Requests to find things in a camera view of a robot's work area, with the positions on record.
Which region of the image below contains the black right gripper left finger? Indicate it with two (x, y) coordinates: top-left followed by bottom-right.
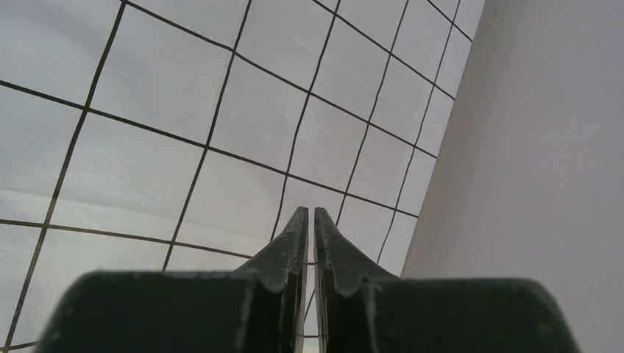
(36, 207), (309, 352)

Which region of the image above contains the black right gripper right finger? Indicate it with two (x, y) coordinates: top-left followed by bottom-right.
(314, 207), (579, 352)

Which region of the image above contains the white checked tablecloth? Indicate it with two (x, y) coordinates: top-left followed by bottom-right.
(1, 1), (483, 352)

